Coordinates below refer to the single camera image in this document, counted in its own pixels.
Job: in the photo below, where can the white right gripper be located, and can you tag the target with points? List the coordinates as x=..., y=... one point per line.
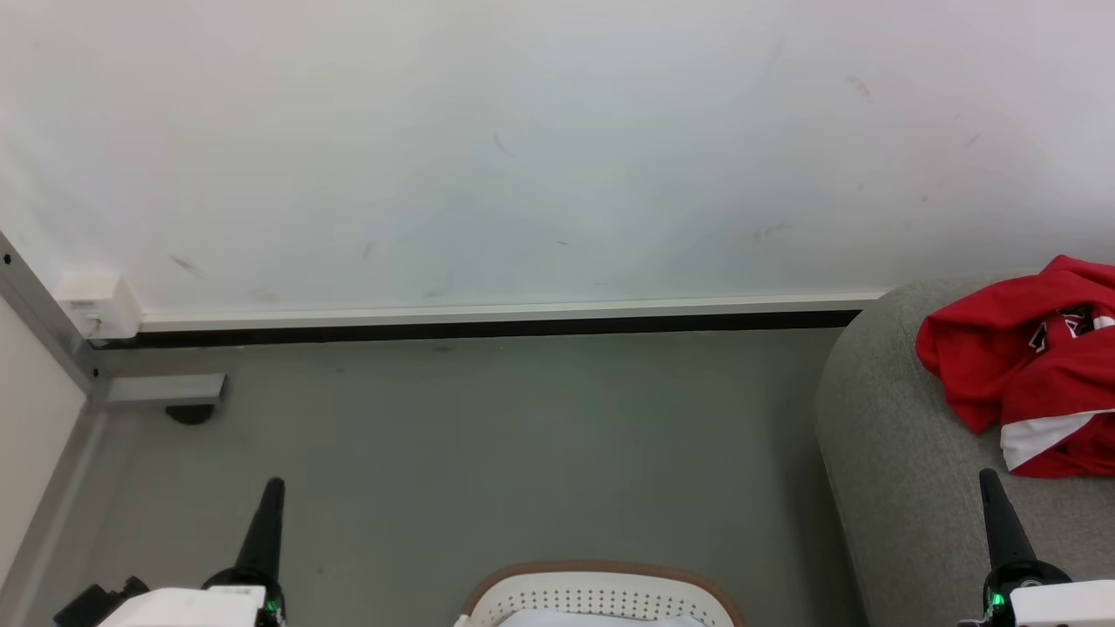
x=1063, y=603

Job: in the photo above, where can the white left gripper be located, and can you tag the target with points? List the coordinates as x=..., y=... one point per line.
x=183, y=607

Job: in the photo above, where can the red and white jersey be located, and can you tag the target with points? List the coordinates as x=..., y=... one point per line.
x=1028, y=366

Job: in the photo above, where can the white perforated laundry basket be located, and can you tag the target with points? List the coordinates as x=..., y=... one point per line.
x=601, y=592

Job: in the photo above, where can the grey fabric sofa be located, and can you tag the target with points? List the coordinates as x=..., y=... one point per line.
x=906, y=488

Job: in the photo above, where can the beige partition panel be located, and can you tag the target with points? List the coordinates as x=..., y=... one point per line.
x=30, y=435

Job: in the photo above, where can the white and black baseboard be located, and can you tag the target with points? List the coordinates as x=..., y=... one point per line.
x=505, y=320

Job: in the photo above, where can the white cloth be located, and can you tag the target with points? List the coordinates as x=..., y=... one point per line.
x=601, y=619

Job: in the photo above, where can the black round frame foot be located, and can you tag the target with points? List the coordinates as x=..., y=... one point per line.
x=190, y=414

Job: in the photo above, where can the grey metal frame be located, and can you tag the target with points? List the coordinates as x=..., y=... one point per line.
x=165, y=389

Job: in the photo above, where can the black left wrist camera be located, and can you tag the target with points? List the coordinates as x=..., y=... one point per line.
x=96, y=603

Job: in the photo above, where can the white wall box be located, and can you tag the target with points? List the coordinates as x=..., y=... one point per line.
x=97, y=305

